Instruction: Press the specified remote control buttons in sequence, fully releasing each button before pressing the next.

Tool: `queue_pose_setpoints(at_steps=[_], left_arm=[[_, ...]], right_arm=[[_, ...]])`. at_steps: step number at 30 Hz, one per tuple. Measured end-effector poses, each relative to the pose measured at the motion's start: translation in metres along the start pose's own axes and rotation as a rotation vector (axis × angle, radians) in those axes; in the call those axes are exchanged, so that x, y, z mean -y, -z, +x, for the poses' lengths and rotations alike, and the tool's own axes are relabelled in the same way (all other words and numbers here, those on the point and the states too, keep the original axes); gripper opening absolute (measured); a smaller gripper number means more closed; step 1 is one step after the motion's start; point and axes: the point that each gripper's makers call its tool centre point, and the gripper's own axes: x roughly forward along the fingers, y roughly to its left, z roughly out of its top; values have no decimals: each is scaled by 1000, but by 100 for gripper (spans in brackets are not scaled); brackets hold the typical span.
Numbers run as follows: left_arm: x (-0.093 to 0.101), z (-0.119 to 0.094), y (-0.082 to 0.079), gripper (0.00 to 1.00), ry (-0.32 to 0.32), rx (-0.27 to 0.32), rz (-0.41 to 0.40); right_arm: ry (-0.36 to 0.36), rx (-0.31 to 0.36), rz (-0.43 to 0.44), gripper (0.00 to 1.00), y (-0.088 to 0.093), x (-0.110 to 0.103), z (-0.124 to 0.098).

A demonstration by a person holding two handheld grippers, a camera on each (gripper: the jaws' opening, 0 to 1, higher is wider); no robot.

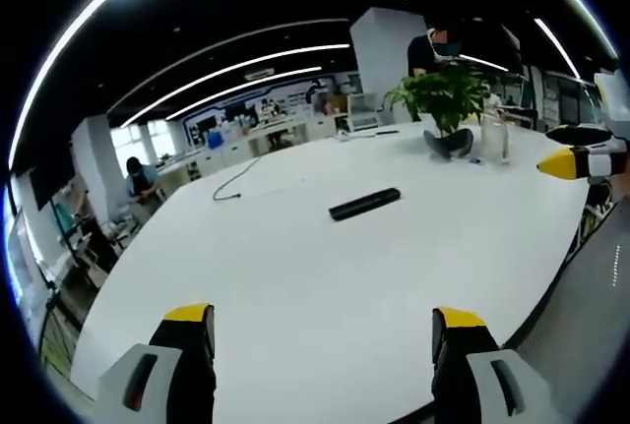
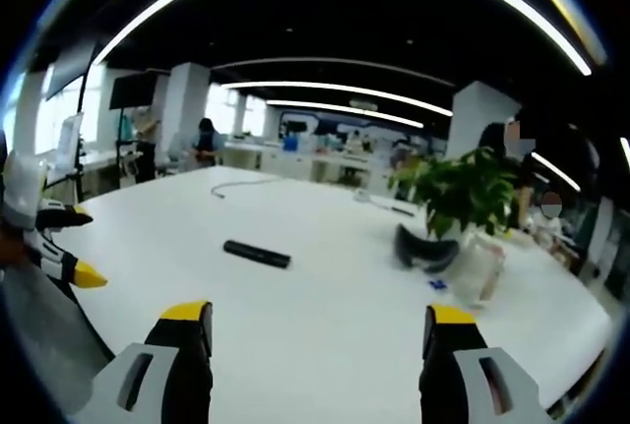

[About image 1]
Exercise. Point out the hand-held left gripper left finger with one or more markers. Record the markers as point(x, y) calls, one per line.
point(170, 345)

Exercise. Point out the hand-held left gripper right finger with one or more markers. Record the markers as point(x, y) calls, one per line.
point(460, 350)

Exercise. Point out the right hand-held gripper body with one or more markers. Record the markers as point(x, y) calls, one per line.
point(615, 99)

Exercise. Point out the black remote control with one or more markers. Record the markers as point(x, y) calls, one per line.
point(365, 204)

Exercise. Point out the clear glass bottle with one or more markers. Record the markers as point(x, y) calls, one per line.
point(494, 141)

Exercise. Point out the small blue object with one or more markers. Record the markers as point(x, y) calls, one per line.
point(476, 161)

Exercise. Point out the black chair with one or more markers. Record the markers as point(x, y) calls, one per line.
point(96, 247)

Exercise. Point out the black plant pot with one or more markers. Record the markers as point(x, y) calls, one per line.
point(449, 143)

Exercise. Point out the green potted plant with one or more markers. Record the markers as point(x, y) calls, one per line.
point(438, 94)

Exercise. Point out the black pen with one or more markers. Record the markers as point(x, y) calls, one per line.
point(387, 132)

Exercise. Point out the white column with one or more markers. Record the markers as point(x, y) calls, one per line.
point(379, 60)

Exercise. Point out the white laptop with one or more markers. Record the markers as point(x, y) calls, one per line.
point(363, 110)

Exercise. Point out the white counter with items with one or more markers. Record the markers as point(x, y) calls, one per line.
point(256, 136)

